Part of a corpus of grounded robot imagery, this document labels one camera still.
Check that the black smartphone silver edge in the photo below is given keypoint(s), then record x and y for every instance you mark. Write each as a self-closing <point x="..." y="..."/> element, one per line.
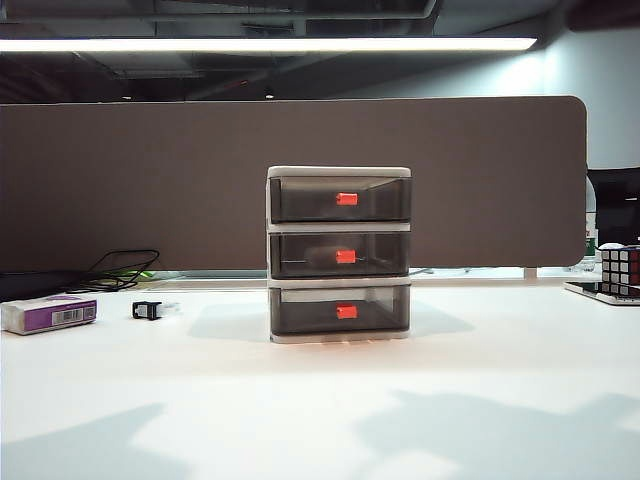
<point x="600" y="295"/>

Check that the purple white eraser box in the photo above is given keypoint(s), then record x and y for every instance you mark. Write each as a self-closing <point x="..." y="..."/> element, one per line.
<point x="50" y="312"/>

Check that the brown desk partition panel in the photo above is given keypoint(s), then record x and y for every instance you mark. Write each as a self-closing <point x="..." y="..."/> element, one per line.
<point x="150" y="175"/>

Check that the white plastic drawer cabinet frame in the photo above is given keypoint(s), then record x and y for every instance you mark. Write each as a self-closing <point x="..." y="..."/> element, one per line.
<point x="340" y="171"/>

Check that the Rubik's cube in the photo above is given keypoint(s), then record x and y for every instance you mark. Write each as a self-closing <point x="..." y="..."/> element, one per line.
<point x="620" y="265"/>

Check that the water bottle green label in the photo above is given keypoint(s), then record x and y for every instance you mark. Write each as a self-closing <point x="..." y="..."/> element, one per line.
<point x="591" y="235"/>

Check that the black flat pad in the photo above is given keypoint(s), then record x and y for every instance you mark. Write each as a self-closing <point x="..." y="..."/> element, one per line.
<point x="30" y="285"/>

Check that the black binder clip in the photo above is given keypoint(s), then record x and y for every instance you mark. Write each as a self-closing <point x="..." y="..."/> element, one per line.
<point x="144" y="310"/>

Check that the black monitor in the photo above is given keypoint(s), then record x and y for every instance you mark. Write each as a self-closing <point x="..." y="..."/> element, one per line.
<point x="617" y="210"/>

